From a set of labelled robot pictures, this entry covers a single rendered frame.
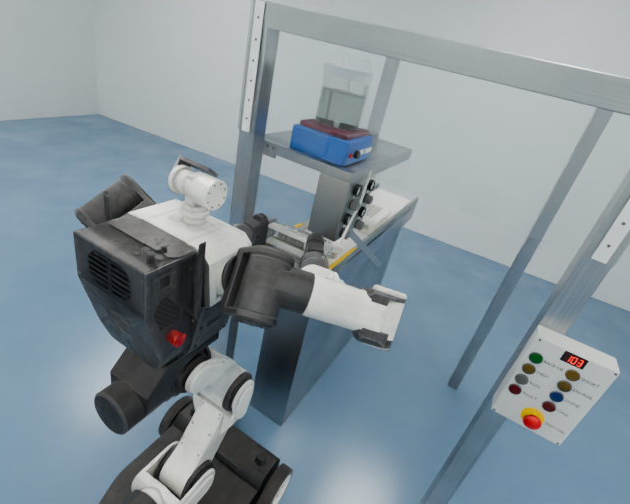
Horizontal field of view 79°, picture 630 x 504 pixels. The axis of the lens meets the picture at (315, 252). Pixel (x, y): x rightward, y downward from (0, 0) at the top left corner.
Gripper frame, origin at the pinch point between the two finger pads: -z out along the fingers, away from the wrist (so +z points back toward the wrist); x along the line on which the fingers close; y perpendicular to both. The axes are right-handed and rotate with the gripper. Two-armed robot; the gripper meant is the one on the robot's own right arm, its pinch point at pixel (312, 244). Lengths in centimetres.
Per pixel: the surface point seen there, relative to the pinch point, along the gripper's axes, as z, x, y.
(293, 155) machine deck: -8.2, -25.9, -10.8
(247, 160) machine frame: -9.6, -21.3, -24.7
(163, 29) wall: -466, -19, -188
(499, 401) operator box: 46, 12, 50
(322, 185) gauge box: -1.7, -20.3, -0.8
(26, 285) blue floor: -89, 110, -160
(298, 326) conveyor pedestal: -12.9, 47.7, 3.1
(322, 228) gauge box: 0.5, -6.8, 1.8
